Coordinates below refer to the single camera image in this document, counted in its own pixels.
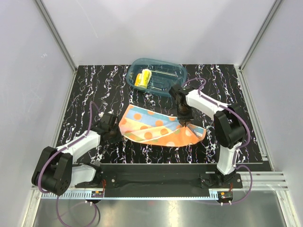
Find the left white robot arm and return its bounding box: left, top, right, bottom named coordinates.
left=31, top=113, right=122, bottom=196

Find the orange dotted towel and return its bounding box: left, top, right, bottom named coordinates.
left=119, top=105, right=206, bottom=147

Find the yellow patterned towel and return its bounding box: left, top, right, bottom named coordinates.
left=134, top=69, right=152, bottom=88

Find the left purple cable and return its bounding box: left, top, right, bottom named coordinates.
left=37, top=101, right=105, bottom=225

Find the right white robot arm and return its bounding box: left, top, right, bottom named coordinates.
left=169, top=84, right=250, bottom=188

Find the aluminium front rail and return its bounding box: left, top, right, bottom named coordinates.
left=30, top=171, right=289, bottom=201

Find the teal plastic basin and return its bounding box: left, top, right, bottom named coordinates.
left=126, top=58, right=187, bottom=97

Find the purple cable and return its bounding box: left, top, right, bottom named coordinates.
left=37, top=101, right=105, bottom=225
left=182, top=78, right=253, bottom=205

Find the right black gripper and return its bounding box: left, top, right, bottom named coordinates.
left=176, top=104, right=194, bottom=126

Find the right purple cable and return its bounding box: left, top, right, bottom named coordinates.
left=182, top=78, right=253, bottom=205

